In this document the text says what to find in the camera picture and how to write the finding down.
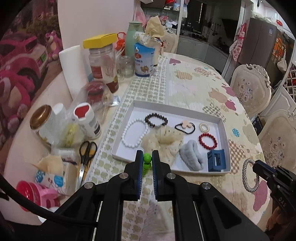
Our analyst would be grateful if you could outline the green bead bracelet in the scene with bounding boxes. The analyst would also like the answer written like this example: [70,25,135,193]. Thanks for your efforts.
[141,152,153,178]

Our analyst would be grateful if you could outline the blue white milk powder can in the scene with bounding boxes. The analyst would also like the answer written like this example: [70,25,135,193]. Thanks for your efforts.
[134,43,155,77]

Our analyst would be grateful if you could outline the white bead bracelet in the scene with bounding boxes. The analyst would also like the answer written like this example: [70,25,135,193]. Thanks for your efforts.
[120,117,150,149]

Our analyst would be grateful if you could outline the white paper towel roll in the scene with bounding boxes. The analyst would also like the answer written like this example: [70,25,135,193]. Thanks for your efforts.
[59,45,89,100]

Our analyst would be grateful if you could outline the cream floral chair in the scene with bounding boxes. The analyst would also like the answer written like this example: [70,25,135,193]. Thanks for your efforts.
[230,64,271,118]
[258,110,296,173]

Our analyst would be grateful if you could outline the gold lid glass jar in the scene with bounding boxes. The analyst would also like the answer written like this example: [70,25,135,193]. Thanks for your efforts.
[30,103,67,148]

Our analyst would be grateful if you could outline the cream floral chair far end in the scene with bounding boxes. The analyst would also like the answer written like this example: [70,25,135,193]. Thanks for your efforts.
[161,30,179,53]

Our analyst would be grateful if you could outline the white pill bottle red cap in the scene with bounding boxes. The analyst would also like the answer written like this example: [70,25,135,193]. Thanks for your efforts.
[73,102,101,140]

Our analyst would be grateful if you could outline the red bead bracelet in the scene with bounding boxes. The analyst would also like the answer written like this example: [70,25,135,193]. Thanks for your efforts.
[198,132,218,150]

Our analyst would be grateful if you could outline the black handle scissors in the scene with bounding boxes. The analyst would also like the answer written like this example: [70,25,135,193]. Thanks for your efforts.
[76,141,97,189]

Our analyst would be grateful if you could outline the pink bear poster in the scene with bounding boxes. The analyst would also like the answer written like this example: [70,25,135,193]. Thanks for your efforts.
[0,4,64,149]

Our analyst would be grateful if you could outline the cream tumbler red lid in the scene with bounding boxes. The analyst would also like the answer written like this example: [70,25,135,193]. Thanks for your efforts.
[153,37,163,67]

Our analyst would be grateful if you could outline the tissue pack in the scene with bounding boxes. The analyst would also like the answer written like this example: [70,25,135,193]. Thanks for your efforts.
[33,148,80,196]

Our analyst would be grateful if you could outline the small clear glass jar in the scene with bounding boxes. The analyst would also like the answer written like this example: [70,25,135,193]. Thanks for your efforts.
[119,56,134,78]

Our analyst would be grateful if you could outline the yellow lid clear jar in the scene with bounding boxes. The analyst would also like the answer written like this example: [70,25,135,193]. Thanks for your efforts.
[83,33,119,93]

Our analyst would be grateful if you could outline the bag of red dates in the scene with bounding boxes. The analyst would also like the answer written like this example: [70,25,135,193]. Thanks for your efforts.
[78,80,110,111]

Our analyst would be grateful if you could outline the green thermos bottle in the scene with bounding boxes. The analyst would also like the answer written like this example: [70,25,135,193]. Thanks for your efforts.
[125,21,144,58]

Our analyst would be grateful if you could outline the white shallow tray box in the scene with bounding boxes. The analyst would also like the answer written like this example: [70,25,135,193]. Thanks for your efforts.
[111,100,233,175]

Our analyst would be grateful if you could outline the blue square hair claw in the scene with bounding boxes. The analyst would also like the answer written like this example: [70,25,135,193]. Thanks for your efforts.
[207,149,226,172]

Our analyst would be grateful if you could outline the cream lace scrunchie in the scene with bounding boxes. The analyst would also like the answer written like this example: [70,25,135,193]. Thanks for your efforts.
[141,126,184,167]

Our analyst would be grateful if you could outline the cream floral chair middle right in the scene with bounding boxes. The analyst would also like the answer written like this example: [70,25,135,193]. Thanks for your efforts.
[230,64,271,118]

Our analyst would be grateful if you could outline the dark brown bead bracelet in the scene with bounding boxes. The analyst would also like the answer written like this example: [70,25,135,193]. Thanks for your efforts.
[144,112,169,128]

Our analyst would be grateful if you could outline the pink toy bottle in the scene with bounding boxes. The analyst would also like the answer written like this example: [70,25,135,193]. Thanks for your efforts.
[16,180,60,208]

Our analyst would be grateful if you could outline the grey braided bangle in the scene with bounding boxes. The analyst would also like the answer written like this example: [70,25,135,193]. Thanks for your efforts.
[241,158,263,193]

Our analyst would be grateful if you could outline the grey fluffy scrunchie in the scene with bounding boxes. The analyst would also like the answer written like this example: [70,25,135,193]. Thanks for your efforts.
[179,140,206,171]

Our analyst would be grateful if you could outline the pink mouse hair tie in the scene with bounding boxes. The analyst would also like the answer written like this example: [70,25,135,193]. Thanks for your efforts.
[174,119,197,135]

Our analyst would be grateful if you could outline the cream floral chair near right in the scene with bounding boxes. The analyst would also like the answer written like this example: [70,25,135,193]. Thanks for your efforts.
[258,110,296,173]

